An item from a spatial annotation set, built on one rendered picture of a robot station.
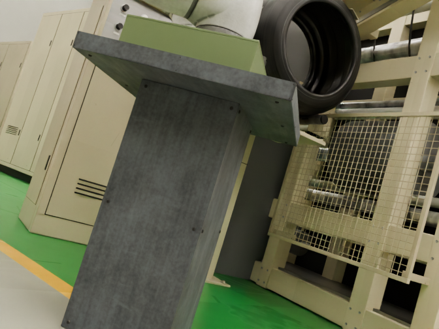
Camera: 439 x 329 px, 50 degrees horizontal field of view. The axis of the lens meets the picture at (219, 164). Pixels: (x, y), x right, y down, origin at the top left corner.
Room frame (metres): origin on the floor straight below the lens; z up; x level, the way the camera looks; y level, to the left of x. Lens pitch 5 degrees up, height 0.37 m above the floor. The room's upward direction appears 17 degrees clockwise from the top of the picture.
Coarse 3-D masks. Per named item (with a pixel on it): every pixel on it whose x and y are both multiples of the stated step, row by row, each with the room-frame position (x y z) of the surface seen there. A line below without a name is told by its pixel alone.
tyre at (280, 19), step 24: (264, 0) 2.08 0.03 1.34; (288, 0) 1.96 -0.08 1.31; (312, 0) 2.00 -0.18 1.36; (336, 0) 2.07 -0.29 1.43; (264, 24) 1.96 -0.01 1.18; (288, 24) 1.95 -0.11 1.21; (312, 24) 2.36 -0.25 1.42; (336, 24) 2.27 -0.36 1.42; (264, 48) 1.96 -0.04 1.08; (312, 48) 2.40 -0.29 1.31; (336, 48) 2.35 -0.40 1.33; (360, 48) 2.18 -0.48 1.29; (288, 72) 1.99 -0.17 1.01; (312, 72) 2.42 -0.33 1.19; (336, 72) 2.36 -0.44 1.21; (312, 96) 2.08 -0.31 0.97; (336, 96) 2.15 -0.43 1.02
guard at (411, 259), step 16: (400, 112) 2.01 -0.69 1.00; (416, 112) 1.94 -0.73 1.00; (432, 112) 1.87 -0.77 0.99; (368, 144) 2.13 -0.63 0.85; (400, 144) 1.98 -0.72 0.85; (368, 160) 2.11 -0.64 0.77; (384, 160) 2.03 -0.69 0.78; (400, 160) 1.96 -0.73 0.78; (288, 176) 2.56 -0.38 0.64; (304, 176) 2.44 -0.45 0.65; (320, 176) 2.35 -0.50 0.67; (432, 176) 1.81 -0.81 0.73; (288, 192) 2.52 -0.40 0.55; (432, 192) 1.80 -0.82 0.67; (320, 208) 2.29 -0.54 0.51; (272, 224) 2.56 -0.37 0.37; (384, 224) 1.95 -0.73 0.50; (288, 240) 2.42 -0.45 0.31; (304, 240) 2.33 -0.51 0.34; (400, 240) 1.87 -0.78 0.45; (416, 240) 1.80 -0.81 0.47; (336, 256) 2.12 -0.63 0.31; (352, 256) 2.05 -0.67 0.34; (400, 256) 1.85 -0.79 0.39; (416, 256) 1.81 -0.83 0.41; (384, 272) 1.89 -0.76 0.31; (400, 272) 1.84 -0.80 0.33
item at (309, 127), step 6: (330, 120) 2.55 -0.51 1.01; (300, 126) 2.55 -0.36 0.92; (306, 126) 2.50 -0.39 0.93; (312, 126) 2.49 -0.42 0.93; (318, 126) 2.51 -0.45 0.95; (306, 132) 2.70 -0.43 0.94; (312, 132) 2.50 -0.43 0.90; (318, 132) 2.52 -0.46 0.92; (324, 132) 2.54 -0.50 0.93; (318, 138) 2.61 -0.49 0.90; (324, 138) 2.56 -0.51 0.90
